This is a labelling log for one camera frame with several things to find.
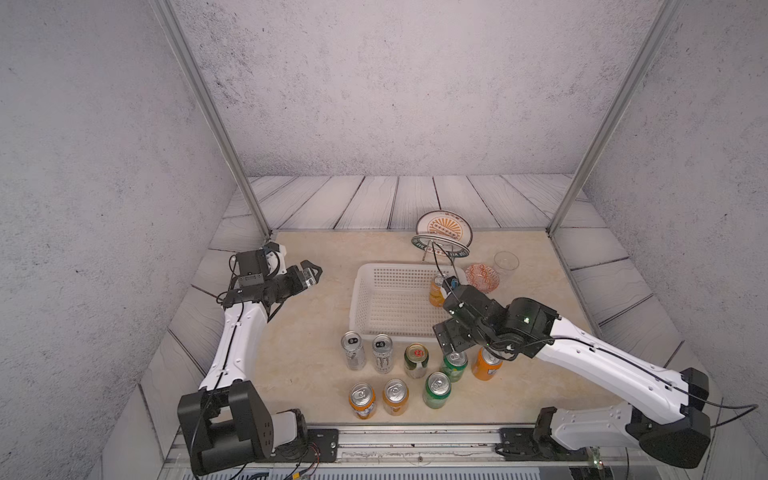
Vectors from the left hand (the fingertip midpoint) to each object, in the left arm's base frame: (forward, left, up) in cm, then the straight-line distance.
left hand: (313, 273), depth 83 cm
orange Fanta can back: (-30, -14, -11) cm, 35 cm away
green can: (-27, -32, -10) cm, 43 cm away
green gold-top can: (-20, -27, -10) cm, 35 cm away
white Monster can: (-20, -19, -7) cm, 29 cm away
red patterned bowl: (+11, -53, -18) cm, 57 cm away
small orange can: (-29, -22, -10) cm, 38 cm away
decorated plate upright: (+23, -41, -4) cm, 47 cm away
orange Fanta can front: (-22, -45, -11) cm, 51 cm away
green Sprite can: (-22, -37, -10) cm, 44 cm away
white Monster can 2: (-19, -12, -9) cm, 24 cm away
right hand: (-18, -36, +1) cm, 40 cm away
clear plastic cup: (+15, -61, -16) cm, 65 cm away
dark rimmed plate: (+20, -33, -8) cm, 39 cm away
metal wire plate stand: (+18, -44, -18) cm, 50 cm away
